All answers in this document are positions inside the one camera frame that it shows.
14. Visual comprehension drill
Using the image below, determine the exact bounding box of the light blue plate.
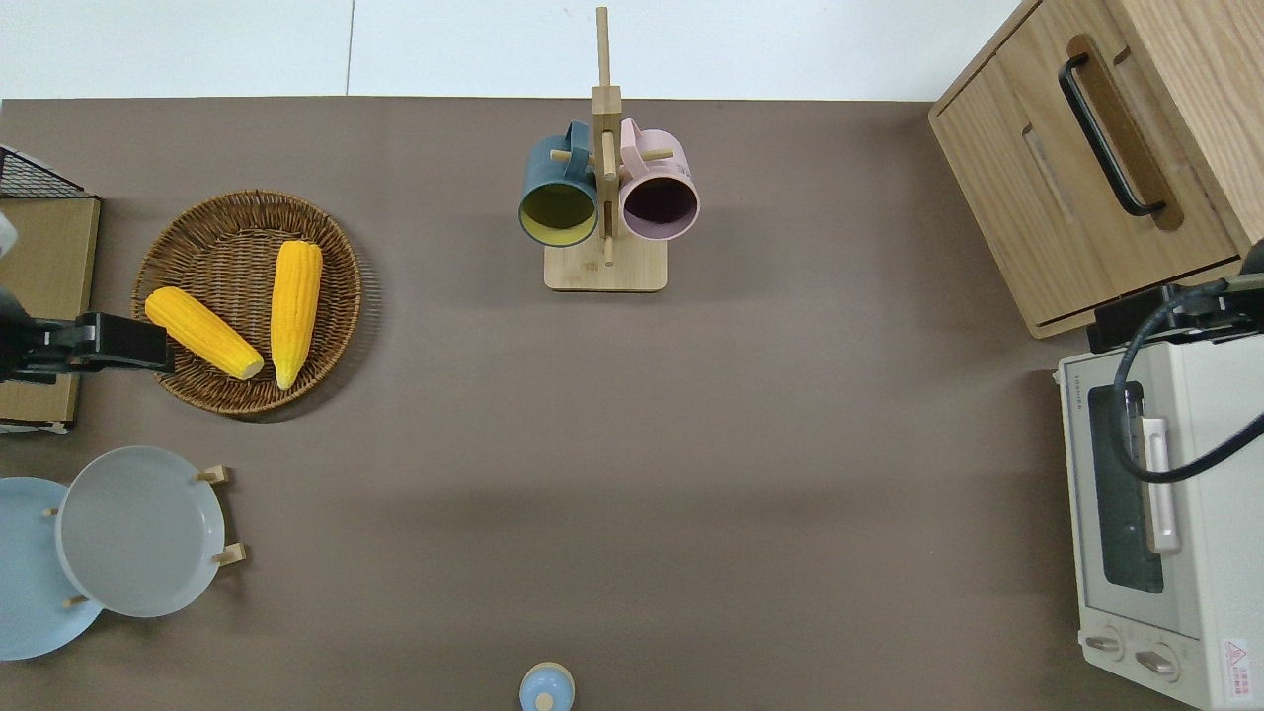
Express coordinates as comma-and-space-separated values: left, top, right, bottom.
0, 477, 105, 661

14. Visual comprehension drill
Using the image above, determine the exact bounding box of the white oven door handle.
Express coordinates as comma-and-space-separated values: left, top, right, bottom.
1141, 416, 1183, 554

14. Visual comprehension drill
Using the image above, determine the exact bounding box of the dark teal mug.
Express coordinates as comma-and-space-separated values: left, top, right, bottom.
518, 120, 600, 248

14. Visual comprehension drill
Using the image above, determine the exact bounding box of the grey plate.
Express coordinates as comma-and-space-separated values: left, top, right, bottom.
55, 445, 226, 619

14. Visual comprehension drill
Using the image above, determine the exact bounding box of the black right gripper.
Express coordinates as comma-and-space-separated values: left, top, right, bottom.
1089, 237, 1264, 354

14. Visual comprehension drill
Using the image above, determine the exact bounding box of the black drawer handle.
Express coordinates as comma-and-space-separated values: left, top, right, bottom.
1058, 51, 1168, 218

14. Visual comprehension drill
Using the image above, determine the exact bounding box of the brown wicker basket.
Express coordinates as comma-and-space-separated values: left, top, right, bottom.
131, 190, 363, 416

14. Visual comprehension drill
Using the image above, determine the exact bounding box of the brown table mat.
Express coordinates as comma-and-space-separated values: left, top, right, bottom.
0, 97, 1191, 711

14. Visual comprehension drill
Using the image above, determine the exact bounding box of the wooden drawer cabinet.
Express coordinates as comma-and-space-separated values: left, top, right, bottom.
928, 0, 1264, 340

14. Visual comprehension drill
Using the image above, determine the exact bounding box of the yellow corn cob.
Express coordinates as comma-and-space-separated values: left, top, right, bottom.
271, 240, 324, 391
144, 286, 266, 381

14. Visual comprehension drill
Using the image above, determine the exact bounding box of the white toaster oven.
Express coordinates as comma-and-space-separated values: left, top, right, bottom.
1057, 341, 1264, 711

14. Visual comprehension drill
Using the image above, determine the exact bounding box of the wire frame wooden shelf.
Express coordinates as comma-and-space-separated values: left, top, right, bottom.
0, 145, 102, 435

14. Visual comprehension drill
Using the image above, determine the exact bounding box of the pink mug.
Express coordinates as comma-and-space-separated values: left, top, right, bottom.
619, 118, 700, 242

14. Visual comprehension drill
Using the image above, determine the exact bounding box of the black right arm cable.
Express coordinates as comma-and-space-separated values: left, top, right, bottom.
1114, 281, 1264, 485

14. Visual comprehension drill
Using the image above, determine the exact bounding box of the wooden mug tree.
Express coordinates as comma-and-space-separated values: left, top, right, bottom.
544, 7, 674, 292

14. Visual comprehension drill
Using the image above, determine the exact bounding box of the wooden plate rack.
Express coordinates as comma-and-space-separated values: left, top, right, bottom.
41, 464, 248, 609

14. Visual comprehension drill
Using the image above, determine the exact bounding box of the small blue round jar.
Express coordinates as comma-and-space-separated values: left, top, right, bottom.
519, 662, 576, 711

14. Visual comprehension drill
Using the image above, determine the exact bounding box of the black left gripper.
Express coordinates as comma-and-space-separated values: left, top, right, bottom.
0, 284, 177, 386

